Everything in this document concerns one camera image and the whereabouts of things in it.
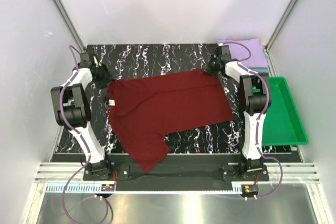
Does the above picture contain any dark red t shirt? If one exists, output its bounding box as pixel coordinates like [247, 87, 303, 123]
[107, 69, 235, 173]

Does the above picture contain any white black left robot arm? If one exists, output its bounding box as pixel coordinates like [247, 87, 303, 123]
[50, 52, 113, 180]

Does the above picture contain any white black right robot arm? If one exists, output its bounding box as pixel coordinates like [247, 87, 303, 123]
[203, 41, 271, 180]

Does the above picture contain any folded lavender t shirt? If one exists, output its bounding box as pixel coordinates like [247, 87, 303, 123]
[217, 38, 268, 68]

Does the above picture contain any folded grey blue t shirt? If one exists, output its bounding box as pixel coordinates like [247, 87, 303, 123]
[250, 51, 270, 73]

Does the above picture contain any green plastic tray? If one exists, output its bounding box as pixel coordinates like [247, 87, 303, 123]
[262, 77, 309, 146]

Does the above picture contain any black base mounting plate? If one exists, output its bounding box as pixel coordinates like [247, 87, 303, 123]
[83, 153, 269, 192]

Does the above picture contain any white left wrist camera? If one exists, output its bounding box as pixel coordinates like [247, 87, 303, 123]
[93, 56, 100, 67]

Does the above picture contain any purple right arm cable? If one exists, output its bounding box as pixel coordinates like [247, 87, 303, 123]
[220, 41, 284, 200]

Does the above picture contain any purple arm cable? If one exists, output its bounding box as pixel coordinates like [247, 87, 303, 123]
[58, 45, 114, 224]
[220, 41, 284, 200]

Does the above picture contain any left aluminium frame post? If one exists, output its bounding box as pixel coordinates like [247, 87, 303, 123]
[52, 0, 86, 51]

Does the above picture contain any aluminium frame post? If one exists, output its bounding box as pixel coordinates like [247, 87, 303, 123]
[265, 0, 299, 50]
[52, 0, 86, 51]

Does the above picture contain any right aluminium frame post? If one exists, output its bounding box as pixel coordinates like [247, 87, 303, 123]
[265, 0, 299, 50]

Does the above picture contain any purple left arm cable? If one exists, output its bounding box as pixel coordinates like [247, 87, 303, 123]
[58, 45, 114, 224]

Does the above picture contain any aluminium front rail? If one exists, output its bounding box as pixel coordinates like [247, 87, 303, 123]
[35, 162, 320, 184]

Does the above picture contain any white slotted cable duct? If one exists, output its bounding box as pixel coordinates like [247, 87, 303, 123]
[46, 183, 244, 194]

